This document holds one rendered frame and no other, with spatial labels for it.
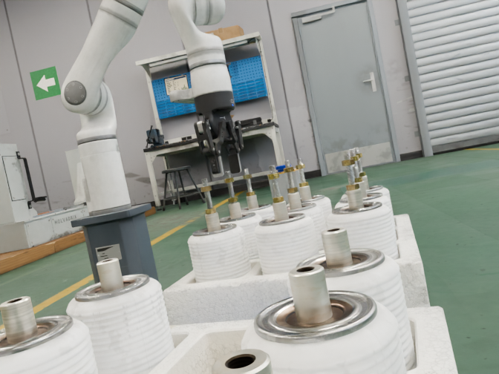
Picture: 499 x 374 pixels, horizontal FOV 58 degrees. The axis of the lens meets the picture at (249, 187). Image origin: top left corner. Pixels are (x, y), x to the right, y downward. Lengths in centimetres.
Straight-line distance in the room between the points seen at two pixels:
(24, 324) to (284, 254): 40
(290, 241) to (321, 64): 542
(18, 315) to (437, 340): 33
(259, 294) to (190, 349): 22
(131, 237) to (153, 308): 63
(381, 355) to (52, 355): 23
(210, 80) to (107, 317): 52
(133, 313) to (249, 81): 556
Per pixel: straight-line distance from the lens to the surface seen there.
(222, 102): 85
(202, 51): 86
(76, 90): 112
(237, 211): 86
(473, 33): 633
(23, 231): 336
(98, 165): 111
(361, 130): 598
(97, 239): 111
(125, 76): 657
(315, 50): 608
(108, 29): 111
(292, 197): 83
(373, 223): 67
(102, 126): 113
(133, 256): 110
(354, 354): 25
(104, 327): 46
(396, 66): 613
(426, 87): 609
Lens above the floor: 35
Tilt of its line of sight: 3 degrees down
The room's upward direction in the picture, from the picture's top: 11 degrees counter-clockwise
